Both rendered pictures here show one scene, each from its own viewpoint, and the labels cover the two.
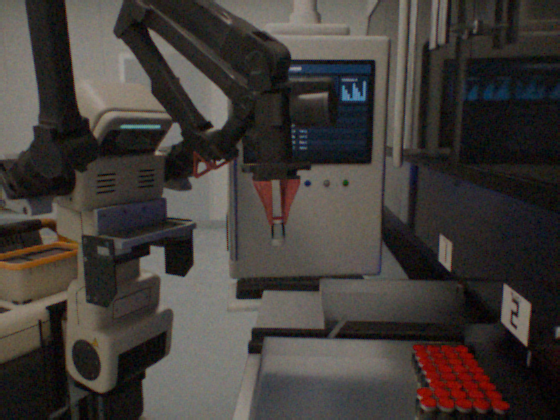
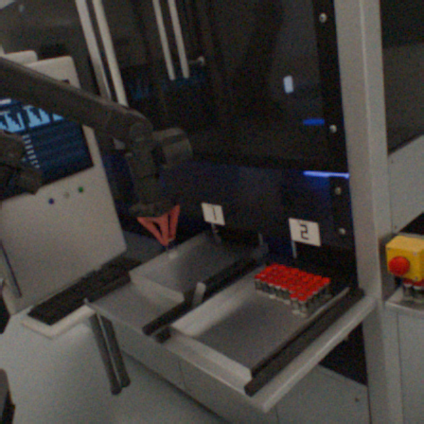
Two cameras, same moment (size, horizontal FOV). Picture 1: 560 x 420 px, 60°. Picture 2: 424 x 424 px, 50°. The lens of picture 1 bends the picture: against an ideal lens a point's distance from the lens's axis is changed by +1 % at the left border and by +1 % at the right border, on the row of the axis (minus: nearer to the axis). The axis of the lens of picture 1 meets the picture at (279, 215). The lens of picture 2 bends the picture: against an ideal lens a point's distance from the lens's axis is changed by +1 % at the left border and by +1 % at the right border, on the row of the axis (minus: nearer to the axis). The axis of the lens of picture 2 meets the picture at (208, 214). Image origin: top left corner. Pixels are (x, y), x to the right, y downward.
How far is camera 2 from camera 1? 0.56 m
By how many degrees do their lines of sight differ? 41
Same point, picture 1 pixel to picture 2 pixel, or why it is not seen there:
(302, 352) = (193, 321)
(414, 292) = (188, 249)
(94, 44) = not seen: outside the picture
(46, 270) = not seen: outside the picture
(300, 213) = (54, 229)
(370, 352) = (227, 296)
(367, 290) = (162, 263)
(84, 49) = not seen: outside the picture
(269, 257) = (42, 279)
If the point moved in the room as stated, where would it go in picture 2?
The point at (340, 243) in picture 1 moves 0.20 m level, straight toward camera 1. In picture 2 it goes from (93, 239) to (117, 252)
